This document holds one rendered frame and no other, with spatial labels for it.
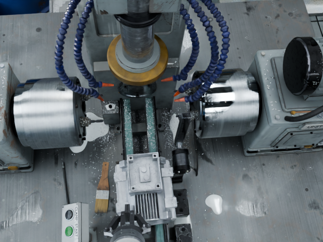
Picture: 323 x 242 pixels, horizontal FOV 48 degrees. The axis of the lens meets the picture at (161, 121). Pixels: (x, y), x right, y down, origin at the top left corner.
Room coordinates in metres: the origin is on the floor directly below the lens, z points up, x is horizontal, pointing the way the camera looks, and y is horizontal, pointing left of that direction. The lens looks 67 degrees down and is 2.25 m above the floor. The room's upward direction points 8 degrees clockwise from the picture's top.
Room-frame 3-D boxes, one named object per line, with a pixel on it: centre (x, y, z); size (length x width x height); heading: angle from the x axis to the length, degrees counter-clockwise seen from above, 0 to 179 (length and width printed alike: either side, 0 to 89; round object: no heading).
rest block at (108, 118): (0.58, 0.21, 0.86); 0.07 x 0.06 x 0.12; 103
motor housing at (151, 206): (0.24, 0.02, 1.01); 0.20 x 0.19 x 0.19; 14
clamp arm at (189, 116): (0.44, -0.07, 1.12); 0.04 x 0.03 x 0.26; 13
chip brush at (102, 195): (0.28, 0.19, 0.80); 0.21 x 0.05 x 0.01; 5
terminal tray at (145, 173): (0.28, 0.03, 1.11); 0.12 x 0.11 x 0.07; 14
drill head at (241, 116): (0.61, -0.24, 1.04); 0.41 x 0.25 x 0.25; 103
